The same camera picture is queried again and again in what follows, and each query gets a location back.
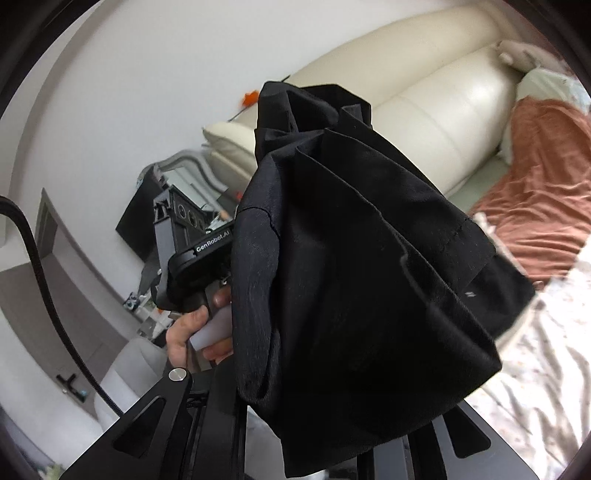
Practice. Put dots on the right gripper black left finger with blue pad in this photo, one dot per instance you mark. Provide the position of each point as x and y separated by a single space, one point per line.
187 426

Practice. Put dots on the person's left hand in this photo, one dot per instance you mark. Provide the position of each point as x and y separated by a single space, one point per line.
179 352

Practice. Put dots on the white floral bed sheet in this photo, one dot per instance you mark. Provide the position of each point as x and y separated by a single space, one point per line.
540 402

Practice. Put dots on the black garment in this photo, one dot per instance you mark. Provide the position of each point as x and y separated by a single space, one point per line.
364 303

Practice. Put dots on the cream leather headboard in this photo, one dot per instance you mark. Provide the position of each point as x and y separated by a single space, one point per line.
437 88

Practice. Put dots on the white bedside table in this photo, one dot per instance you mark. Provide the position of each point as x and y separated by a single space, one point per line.
153 321

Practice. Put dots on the light green pillow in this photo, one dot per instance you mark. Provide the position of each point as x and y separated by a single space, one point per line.
545 85

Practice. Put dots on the rust orange blanket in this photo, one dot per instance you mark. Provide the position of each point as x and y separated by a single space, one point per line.
540 208

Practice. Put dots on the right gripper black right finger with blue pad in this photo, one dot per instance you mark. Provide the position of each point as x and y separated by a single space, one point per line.
457 445

